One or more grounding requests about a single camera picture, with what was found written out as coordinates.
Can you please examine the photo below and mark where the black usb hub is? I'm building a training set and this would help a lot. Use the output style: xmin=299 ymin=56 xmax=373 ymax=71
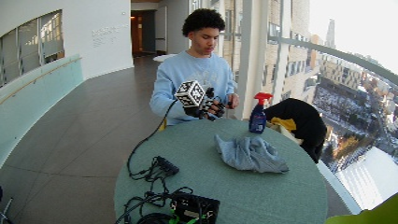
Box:
xmin=155 ymin=156 xmax=180 ymax=176

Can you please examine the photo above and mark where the grey-blue crumpled cloth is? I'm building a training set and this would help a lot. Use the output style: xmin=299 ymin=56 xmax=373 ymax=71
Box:
xmin=215 ymin=133 xmax=292 ymax=175

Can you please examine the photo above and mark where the white round table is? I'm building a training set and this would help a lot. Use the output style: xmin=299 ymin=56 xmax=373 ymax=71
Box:
xmin=152 ymin=53 xmax=180 ymax=63

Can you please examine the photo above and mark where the black electronics box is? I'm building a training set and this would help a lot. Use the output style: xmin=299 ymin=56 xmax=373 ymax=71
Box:
xmin=169 ymin=192 xmax=221 ymax=224

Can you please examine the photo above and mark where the white marker cube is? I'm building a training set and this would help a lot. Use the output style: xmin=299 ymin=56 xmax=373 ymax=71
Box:
xmin=175 ymin=79 xmax=207 ymax=108

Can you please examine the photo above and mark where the bundle of black cables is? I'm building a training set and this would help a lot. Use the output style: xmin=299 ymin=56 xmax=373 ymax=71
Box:
xmin=115 ymin=174 xmax=195 ymax=224

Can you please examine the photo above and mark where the black cable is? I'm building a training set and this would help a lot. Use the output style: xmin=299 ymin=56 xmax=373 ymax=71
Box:
xmin=125 ymin=98 xmax=180 ymax=180

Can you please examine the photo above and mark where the green chair back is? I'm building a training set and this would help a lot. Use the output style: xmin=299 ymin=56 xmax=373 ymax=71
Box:
xmin=324 ymin=193 xmax=398 ymax=224

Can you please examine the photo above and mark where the wooden handrail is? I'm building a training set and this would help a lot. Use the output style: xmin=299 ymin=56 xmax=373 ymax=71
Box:
xmin=0 ymin=56 xmax=84 ymax=105

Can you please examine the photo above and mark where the black jacket on chair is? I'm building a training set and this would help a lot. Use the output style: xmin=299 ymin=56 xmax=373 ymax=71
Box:
xmin=264 ymin=98 xmax=329 ymax=164

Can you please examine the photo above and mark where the person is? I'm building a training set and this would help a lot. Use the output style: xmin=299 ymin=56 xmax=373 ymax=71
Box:
xmin=149 ymin=7 xmax=240 ymax=127

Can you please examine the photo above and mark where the blue spray bottle red trigger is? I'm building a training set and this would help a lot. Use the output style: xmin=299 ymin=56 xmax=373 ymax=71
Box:
xmin=248 ymin=91 xmax=275 ymax=134

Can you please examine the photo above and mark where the yellow cloth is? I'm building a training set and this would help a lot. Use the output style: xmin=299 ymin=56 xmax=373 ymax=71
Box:
xmin=271 ymin=117 xmax=297 ymax=133

